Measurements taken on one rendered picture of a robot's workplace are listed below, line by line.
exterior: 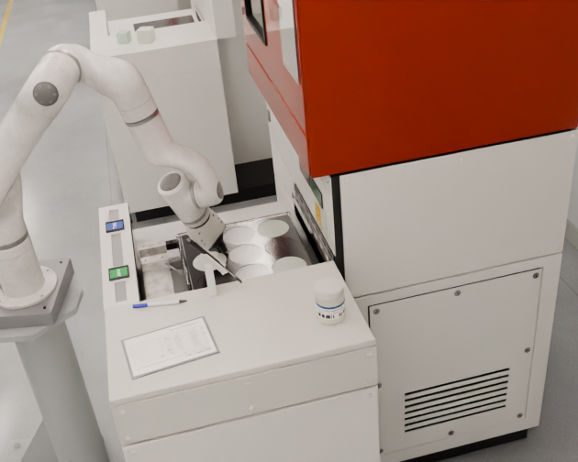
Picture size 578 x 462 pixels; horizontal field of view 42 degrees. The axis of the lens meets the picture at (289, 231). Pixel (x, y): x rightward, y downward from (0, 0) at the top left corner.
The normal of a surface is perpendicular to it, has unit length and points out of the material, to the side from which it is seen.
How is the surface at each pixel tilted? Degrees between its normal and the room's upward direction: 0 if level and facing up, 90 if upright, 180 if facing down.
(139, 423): 90
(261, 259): 0
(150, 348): 0
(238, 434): 90
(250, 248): 0
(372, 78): 90
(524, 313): 90
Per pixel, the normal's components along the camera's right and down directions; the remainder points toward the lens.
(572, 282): -0.08, -0.84
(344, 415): 0.24, 0.51
